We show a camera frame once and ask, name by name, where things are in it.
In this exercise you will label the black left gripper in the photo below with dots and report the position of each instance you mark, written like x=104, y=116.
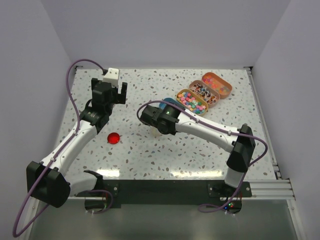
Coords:
x=120, y=98

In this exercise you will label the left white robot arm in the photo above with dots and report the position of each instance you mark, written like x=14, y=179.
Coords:
x=46, y=179

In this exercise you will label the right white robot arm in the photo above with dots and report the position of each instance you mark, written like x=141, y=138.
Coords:
x=238, y=142

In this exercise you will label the clear glass jar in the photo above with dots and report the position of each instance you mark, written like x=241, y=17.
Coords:
x=155, y=132

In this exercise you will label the blue oval candy tray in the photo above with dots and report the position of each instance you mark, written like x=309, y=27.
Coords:
x=172, y=104

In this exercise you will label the red jar lid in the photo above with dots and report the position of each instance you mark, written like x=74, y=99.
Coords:
x=113, y=138

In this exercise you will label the yellow oval candy tray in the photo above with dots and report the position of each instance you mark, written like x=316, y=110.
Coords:
x=193, y=102

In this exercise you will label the pink oval lollipop tray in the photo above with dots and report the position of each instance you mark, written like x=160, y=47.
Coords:
x=205, y=92

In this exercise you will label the orange oval candy tray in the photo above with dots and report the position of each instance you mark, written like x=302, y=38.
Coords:
x=217, y=84

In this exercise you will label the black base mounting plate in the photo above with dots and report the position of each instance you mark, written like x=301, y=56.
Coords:
x=157, y=192

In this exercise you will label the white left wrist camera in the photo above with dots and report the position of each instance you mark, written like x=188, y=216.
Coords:
x=112, y=77

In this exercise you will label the aluminium frame rail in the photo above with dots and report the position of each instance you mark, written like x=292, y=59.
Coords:
x=259, y=210

